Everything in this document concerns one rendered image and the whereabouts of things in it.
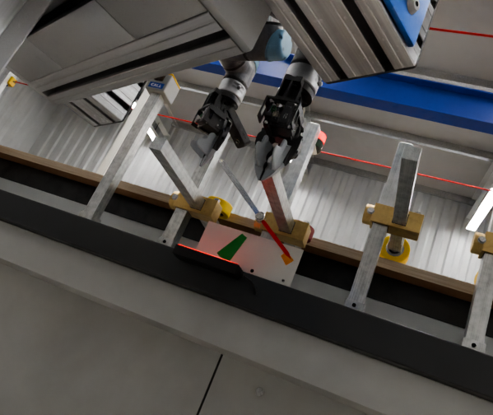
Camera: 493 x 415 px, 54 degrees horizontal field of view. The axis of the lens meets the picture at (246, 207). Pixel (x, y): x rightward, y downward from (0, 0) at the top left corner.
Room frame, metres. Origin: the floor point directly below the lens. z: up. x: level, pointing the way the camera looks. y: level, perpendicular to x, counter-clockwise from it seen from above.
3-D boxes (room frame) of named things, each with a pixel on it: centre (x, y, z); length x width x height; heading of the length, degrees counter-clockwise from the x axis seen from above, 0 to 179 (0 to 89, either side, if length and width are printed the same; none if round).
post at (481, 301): (0.97, -0.55, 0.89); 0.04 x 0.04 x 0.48; 68
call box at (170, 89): (1.34, 0.39, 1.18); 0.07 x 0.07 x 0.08; 68
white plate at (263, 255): (1.14, -0.05, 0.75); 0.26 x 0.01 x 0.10; 68
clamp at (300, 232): (1.15, -0.11, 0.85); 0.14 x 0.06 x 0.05; 68
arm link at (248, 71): (1.16, 0.17, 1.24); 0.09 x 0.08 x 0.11; 147
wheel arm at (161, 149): (1.14, 0.15, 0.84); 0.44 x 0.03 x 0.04; 158
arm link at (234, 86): (1.16, 0.17, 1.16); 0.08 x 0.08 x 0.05
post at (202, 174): (1.24, 0.15, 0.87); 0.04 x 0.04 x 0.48; 68
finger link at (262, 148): (0.83, 0.02, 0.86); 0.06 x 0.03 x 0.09; 159
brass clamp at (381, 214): (1.05, -0.34, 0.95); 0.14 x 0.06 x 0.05; 68
